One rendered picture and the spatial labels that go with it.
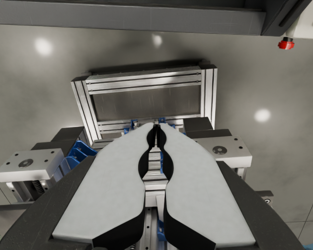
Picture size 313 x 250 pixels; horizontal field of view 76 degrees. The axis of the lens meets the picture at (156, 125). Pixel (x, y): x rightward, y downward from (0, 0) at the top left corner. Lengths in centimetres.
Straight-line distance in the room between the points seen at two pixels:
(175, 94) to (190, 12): 86
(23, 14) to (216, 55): 116
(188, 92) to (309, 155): 128
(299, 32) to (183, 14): 20
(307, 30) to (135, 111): 102
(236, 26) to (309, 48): 126
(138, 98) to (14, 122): 107
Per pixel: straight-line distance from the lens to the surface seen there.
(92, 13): 43
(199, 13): 42
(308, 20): 45
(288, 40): 64
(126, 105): 128
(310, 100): 183
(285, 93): 171
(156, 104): 126
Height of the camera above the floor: 136
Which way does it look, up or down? 60 degrees down
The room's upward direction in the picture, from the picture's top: 178 degrees counter-clockwise
